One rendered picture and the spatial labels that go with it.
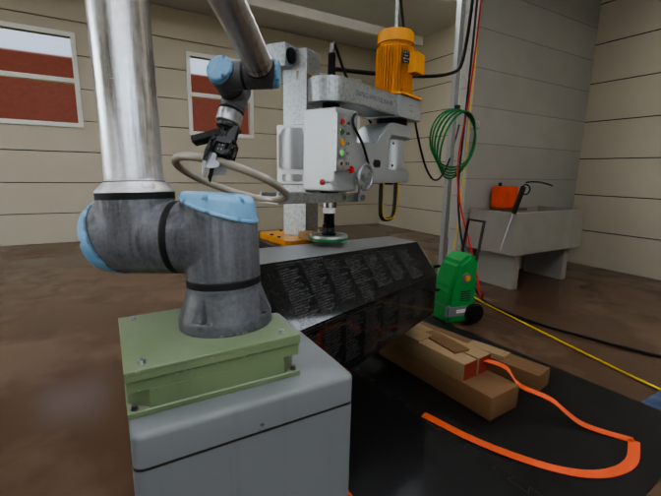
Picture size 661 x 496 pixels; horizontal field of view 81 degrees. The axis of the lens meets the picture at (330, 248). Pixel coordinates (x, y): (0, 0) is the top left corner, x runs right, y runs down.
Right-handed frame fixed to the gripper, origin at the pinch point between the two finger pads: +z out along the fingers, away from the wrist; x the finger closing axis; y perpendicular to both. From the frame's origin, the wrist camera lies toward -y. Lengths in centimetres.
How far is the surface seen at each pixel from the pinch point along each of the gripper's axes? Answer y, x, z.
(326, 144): 27, 59, -44
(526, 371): 165, 115, 43
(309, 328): 45, 36, 45
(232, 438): 49, -59, 57
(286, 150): -12, 123, -59
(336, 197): 37, 75, -22
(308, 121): 14, 61, -55
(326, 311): 49, 44, 37
